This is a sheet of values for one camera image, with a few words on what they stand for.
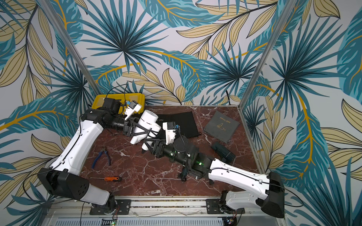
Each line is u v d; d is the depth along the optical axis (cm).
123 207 73
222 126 107
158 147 53
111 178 80
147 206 75
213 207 74
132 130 57
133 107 59
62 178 39
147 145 57
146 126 60
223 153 87
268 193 40
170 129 55
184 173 82
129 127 57
